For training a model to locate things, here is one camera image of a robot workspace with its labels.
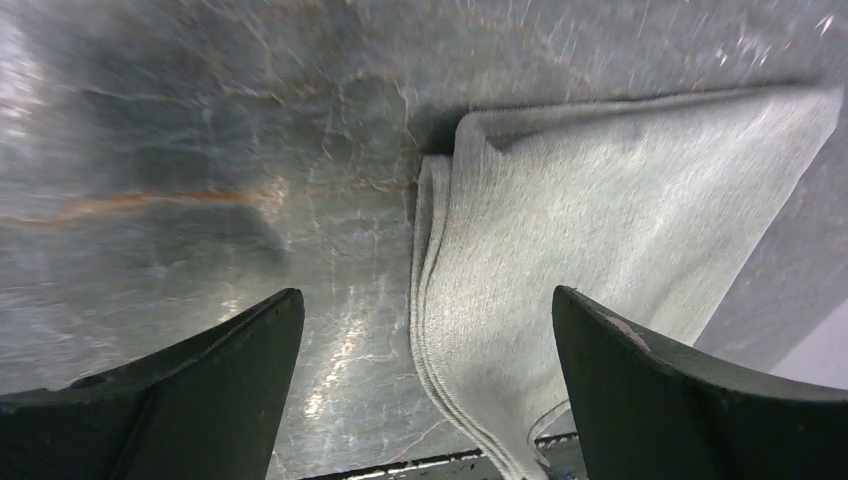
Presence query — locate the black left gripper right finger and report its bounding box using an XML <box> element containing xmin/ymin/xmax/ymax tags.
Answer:
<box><xmin>552</xmin><ymin>286</ymin><xmax>847</xmax><ymax>479</ymax></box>

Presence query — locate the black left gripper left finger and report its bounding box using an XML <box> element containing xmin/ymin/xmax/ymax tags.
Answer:
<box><xmin>1</xmin><ymin>289</ymin><xmax>305</xmax><ymax>479</ymax></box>

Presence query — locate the grey cloth napkin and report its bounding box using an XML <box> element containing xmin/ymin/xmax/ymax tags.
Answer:
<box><xmin>409</xmin><ymin>85</ymin><xmax>843</xmax><ymax>479</ymax></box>

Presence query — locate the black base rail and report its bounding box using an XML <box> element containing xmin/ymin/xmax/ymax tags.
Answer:
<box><xmin>309</xmin><ymin>433</ymin><xmax>588</xmax><ymax>480</ymax></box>

